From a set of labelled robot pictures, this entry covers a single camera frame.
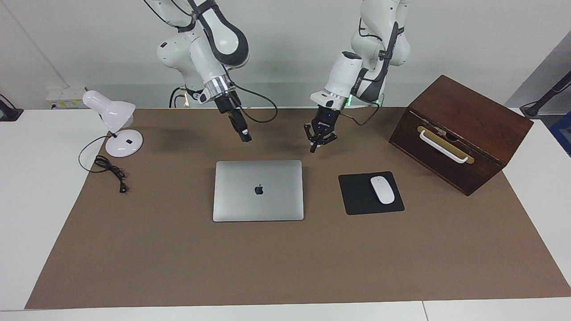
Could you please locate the white desk lamp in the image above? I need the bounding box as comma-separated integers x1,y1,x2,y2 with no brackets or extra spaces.
83,90,144,158

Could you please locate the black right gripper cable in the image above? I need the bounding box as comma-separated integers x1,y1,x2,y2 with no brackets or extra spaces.
232,82,278,124

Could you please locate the black clamp mount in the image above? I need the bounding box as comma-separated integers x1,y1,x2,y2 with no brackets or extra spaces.
0,94,24,122

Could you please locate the black mouse pad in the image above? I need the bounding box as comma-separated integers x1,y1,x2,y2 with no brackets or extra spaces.
338,171,405,216

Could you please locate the silver laptop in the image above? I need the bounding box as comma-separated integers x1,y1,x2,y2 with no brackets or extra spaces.
213,160,305,222

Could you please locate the black tripod stand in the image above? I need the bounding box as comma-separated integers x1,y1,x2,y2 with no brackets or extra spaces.
520,70,571,119

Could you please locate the dark brown wooden box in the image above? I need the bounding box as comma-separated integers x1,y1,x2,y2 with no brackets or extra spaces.
389,74,534,197

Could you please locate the black arm base cable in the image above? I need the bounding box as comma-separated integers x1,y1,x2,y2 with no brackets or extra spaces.
169,86,188,108

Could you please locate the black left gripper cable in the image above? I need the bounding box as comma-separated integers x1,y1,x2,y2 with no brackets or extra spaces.
338,105,381,127

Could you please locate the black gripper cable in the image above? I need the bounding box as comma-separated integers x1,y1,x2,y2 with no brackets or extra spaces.
338,105,381,127
232,82,278,124

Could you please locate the brown table mat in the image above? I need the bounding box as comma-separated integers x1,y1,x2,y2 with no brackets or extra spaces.
25,106,571,309

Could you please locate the white power strip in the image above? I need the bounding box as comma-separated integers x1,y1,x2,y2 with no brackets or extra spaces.
46,87,87,110

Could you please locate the black lamp power cable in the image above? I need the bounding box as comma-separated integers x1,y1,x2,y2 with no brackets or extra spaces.
79,135,129,194

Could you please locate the white box handle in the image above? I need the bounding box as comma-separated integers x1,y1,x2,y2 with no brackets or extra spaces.
419,129,469,164

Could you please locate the brass handle plate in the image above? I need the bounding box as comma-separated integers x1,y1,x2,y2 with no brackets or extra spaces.
417,126,475,165

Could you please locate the white computer mouse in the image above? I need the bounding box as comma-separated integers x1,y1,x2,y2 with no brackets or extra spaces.
370,176,396,205

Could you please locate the blue crate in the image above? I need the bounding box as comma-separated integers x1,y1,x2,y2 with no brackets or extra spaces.
549,111,571,157

